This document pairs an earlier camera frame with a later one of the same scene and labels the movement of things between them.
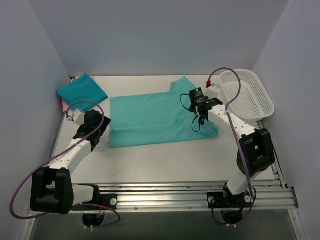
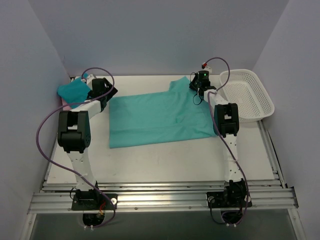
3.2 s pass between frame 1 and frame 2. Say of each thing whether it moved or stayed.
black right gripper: moved
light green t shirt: stayed
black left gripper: moved
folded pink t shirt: stayed
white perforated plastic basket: stayed
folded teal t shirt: stayed
